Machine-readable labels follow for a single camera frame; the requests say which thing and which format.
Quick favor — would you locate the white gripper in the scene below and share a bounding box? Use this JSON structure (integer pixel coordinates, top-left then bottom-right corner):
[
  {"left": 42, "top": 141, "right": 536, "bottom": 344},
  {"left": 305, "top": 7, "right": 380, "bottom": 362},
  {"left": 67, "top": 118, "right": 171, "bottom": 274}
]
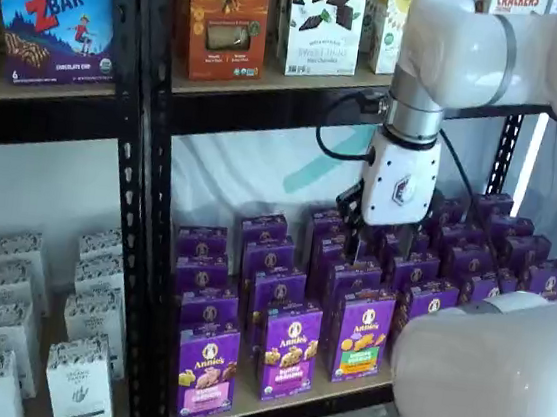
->
[{"left": 327, "top": 119, "right": 452, "bottom": 278}]

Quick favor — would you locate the purple Annie's box pink patch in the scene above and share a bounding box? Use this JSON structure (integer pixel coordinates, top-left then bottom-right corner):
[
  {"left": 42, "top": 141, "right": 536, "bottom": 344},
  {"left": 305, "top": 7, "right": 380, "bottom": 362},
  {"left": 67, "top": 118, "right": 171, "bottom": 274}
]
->
[
  {"left": 177, "top": 282, "right": 241, "bottom": 338},
  {"left": 174, "top": 221, "right": 230, "bottom": 264},
  {"left": 172, "top": 251, "right": 232, "bottom": 298},
  {"left": 170, "top": 320, "right": 245, "bottom": 417}
]

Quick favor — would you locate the purple Annie's box yellow patch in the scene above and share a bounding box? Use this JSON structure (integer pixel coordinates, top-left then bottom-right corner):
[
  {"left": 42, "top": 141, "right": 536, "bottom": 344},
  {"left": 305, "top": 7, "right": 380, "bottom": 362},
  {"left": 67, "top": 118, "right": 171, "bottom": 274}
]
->
[
  {"left": 391, "top": 275, "right": 461, "bottom": 340},
  {"left": 377, "top": 227, "right": 431, "bottom": 267},
  {"left": 387, "top": 251, "right": 441, "bottom": 294}
]

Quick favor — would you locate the purple Annie's box green patch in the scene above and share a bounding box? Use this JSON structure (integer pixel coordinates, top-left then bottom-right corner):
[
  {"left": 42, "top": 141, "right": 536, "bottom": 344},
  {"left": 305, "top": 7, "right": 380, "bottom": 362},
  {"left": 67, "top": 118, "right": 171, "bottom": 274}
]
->
[
  {"left": 304, "top": 205, "right": 348, "bottom": 242},
  {"left": 328, "top": 284, "right": 398, "bottom": 389},
  {"left": 326, "top": 254, "right": 384, "bottom": 301},
  {"left": 310, "top": 230, "right": 363, "bottom": 279}
]

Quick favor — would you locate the purple Annie's box brown patch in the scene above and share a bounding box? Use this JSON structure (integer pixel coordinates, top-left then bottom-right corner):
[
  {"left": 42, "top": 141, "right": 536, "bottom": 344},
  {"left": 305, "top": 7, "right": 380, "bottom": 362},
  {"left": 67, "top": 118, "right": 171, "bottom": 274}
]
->
[
  {"left": 432, "top": 219, "right": 484, "bottom": 253},
  {"left": 441, "top": 242, "right": 494, "bottom": 284},
  {"left": 458, "top": 269, "right": 503, "bottom": 310}
]

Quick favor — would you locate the purple Annie's snack box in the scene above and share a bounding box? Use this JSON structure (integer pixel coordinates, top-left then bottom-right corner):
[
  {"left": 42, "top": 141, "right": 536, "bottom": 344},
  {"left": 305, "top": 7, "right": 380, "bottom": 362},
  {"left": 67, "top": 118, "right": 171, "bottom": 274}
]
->
[
  {"left": 500, "top": 231, "right": 553, "bottom": 275},
  {"left": 485, "top": 211, "right": 536, "bottom": 246},
  {"left": 473, "top": 190, "right": 516, "bottom": 221},
  {"left": 517, "top": 253, "right": 557, "bottom": 302}
]

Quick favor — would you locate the white yellow Simple Mills box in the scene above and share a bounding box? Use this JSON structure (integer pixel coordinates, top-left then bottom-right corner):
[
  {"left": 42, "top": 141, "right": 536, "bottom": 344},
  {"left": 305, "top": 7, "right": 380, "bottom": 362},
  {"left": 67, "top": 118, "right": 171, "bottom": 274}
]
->
[{"left": 365, "top": 0, "right": 420, "bottom": 79}]

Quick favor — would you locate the white Sweet Thins box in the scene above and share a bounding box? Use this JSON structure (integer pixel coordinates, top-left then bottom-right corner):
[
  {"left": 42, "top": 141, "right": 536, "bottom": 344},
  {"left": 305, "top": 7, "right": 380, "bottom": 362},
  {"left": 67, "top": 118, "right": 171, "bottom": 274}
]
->
[{"left": 281, "top": 0, "right": 368, "bottom": 85}]

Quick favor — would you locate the orange snack box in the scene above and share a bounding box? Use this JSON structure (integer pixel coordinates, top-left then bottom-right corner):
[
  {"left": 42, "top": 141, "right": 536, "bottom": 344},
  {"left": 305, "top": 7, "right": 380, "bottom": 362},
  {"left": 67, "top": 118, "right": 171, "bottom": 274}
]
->
[{"left": 178, "top": 0, "right": 272, "bottom": 90}]

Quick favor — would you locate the orange pretzel crackers box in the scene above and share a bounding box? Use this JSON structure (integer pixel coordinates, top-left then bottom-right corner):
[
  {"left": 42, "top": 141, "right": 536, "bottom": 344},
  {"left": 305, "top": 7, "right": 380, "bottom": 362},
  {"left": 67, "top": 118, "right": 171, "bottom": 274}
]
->
[{"left": 489, "top": 0, "right": 550, "bottom": 22}]

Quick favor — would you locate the blue ZBar box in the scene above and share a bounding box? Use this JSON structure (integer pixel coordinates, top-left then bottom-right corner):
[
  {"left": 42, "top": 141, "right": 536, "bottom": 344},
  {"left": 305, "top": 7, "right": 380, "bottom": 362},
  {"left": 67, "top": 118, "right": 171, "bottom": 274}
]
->
[{"left": 0, "top": 0, "right": 124, "bottom": 97}]

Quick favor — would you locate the teal tape strip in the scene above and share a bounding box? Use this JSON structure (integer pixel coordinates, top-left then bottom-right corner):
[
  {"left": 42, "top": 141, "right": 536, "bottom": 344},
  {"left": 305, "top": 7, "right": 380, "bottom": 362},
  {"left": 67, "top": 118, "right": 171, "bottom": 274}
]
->
[{"left": 281, "top": 118, "right": 384, "bottom": 204}]

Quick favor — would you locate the white backdrop cloth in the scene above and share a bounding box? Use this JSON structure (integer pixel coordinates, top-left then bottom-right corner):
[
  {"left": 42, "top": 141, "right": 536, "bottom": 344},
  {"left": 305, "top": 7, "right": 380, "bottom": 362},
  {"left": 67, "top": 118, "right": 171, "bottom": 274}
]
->
[{"left": 160, "top": 70, "right": 552, "bottom": 279}]

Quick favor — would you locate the black metal shelving rack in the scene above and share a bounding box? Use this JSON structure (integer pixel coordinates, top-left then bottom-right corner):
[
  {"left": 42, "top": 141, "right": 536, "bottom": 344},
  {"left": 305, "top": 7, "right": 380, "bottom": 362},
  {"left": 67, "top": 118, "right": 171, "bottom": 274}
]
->
[
  {"left": 93, "top": 0, "right": 557, "bottom": 417},
  {"left": 0, "top": 0, "right": 193, "bottom": 417}
]

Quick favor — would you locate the thin black cable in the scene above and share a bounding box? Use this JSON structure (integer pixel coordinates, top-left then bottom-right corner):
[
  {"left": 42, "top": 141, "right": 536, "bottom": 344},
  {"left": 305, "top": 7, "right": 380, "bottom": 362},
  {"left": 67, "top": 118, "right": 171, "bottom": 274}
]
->
[{"left": 423, "top": 128, "right": 517, "bottom": 280}]

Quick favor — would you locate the thick black gripper cable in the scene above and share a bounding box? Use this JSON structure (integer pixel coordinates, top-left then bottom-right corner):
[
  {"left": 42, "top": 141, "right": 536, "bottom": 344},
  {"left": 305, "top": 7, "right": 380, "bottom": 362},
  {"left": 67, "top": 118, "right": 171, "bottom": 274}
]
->
[{"left": 313, "top": 85, "right": 391, "bottom": 165}]

